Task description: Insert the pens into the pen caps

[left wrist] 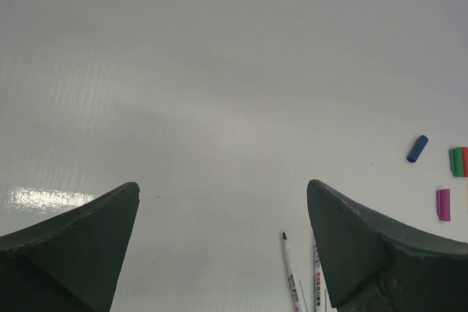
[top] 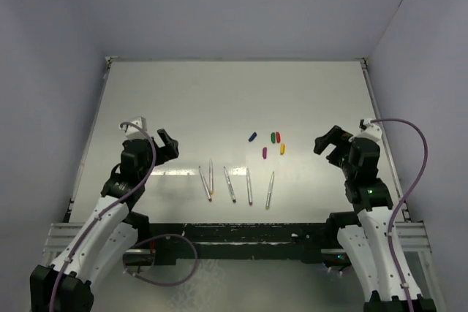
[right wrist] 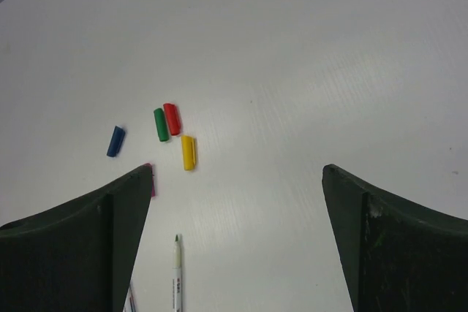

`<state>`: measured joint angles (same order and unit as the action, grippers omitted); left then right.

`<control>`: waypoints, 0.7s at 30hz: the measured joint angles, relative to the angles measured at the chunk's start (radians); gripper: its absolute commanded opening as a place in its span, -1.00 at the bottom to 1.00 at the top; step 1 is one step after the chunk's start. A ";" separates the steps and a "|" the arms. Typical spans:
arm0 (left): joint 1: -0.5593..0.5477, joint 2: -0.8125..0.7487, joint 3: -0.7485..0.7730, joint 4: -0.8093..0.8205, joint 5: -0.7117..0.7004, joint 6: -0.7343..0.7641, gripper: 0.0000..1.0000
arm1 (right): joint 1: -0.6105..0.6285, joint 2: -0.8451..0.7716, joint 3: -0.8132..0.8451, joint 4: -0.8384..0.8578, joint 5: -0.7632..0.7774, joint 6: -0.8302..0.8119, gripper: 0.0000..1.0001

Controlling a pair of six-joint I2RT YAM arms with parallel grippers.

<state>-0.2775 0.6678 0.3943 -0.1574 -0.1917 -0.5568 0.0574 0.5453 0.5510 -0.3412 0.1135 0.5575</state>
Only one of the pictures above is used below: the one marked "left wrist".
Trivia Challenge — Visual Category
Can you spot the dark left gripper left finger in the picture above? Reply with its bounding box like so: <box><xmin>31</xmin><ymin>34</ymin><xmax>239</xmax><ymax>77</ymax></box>
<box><xmin>1</xmin><ymin>182</ymin><xmax>140</xmax><ymax>311</ymax></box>

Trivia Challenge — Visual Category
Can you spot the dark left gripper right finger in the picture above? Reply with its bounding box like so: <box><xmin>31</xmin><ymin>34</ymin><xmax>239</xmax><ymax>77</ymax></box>
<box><xmin>306</xmin><ymin>180</ymin><xmax>467</xmax><ymax>311</ymax></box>

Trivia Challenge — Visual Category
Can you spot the yellow-ended white marker pen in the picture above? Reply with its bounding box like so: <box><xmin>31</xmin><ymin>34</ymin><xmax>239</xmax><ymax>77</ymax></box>
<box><xmin>312</xmin><ymin>235</ymin><xmax>327</xmax><ymax>312</ymax></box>

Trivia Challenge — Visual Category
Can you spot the red-ended white marker pen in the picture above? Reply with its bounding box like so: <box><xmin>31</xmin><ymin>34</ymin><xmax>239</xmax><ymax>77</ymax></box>
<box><xmin>282</xmin><ymin>232</ymin><xmax>308</xmax><ymax>312</ymax></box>

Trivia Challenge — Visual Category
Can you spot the red pen cap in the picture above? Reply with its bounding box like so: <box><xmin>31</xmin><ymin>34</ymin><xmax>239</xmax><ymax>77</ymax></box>
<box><xmin>461</xmin><ymin>147</ymin><xmax>468</xmax><ymax>178</ymax></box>

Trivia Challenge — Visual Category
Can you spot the purple pen cap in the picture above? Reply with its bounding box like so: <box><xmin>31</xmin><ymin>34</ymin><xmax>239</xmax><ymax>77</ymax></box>
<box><xmin>436</xmin><ymin>189</ymin><xmax>451</xmax><ymax>221</ymax></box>

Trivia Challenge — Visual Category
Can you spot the blue pen cap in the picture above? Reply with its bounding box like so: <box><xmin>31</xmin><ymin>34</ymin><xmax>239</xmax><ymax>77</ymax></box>
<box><xmin>406</xmin><ymin>134</ymin><xmax>429</xmax><ymax>163</ymax></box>

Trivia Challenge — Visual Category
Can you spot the green pen cap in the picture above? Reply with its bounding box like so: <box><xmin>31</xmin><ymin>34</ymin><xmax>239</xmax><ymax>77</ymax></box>
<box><xmin>449</xmin><ymin>147</ymin><xmax>464</xmax><ymax>178</ymax></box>

